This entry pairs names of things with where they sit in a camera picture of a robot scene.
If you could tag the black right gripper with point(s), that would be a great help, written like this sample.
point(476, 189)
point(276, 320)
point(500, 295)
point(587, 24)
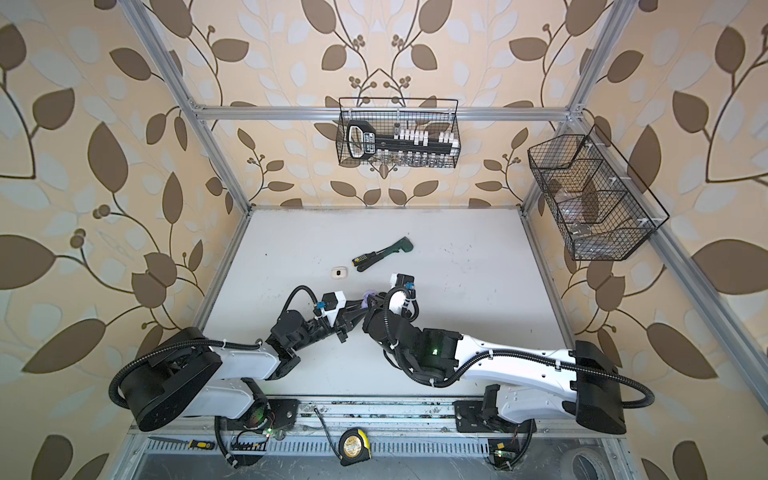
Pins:
point(382, 308)

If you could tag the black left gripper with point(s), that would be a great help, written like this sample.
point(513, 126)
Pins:
point(348, 321)

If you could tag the beige earbud charging case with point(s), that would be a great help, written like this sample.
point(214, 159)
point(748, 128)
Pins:
point(339, 273)

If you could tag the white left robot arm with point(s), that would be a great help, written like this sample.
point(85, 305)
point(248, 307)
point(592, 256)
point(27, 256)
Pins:
point(191, 375)

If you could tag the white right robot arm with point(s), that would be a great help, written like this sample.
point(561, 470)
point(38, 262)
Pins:
point(524, 384)

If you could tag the green rivet gun tool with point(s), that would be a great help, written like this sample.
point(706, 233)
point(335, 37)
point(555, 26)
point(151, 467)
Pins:
point(365, 261)

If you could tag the yellow black tape measure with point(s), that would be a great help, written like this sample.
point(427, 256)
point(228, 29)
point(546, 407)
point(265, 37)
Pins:
point(354, 447)

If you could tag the black socket set holder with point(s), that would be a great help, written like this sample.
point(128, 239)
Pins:
point(363, 141)

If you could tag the grey tape roll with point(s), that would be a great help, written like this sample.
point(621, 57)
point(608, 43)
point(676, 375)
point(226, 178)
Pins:
point(584, 464)

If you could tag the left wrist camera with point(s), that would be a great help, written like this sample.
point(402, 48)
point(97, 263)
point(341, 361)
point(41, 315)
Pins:
point(330, 306)

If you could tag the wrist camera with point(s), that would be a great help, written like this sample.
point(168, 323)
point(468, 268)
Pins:
point(403, 301)
point(330, 306)

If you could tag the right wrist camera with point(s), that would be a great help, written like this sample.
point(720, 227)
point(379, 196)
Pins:
point(403, 301)

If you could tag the black wire basket back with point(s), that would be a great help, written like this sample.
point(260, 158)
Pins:
point(432, 113)

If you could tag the black wire basket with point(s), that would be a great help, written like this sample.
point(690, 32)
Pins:
point(602, 207)
point(432, 113)

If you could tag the yellow handled screwdriver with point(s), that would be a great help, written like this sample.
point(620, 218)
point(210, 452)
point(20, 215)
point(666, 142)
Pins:
point(189, 444)

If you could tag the black wire basket right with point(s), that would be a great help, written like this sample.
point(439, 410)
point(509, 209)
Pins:
point(602, 207)

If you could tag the aluminium frame post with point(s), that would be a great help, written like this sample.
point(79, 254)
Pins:
point(571, 118)

